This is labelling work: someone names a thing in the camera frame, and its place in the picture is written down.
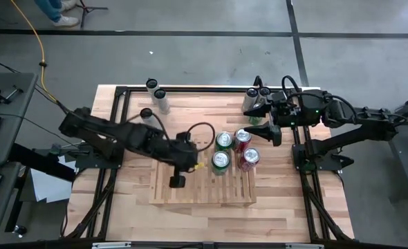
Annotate thin black floor cable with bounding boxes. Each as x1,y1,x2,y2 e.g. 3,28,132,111
0,53,73,115

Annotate black caster wheel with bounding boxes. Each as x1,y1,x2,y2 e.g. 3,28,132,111
12,223,28,239

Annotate red soda can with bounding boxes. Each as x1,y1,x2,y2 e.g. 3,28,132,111
237,147,261,173
232,128,252,154

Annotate person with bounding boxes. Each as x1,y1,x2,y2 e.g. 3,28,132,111
33,0,80,28

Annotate white paper sheets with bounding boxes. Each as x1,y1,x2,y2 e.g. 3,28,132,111
30,154,77,204

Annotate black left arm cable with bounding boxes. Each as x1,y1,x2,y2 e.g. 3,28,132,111
150,112,216,154

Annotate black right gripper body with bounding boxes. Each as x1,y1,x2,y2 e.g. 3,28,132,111
268,91,302,128

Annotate dark metal side table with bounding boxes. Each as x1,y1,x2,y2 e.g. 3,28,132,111
362,89,408,202

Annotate black aluminium table frame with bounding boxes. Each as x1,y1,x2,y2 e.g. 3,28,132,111
62,84,356,243

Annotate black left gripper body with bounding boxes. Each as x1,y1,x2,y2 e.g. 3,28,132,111
167,132,200,173

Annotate black desk leg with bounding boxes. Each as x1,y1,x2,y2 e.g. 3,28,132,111
3,178,28,233

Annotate black tripod stand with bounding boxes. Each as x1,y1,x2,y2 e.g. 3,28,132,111
78,0,109,29

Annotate silver metal bracket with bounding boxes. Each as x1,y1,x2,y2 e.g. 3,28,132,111
285,243,326,249
91,241,133,249

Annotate wooden slatted shelf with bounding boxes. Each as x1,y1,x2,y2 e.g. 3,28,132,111
149,136,258,205

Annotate yellow power cable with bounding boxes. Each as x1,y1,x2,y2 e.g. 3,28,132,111
9,0,59,104

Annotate black diagonal bar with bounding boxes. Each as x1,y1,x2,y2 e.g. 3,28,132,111
7,142,77,183

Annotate grey side desk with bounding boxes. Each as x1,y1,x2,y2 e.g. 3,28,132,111
0,71,39,246

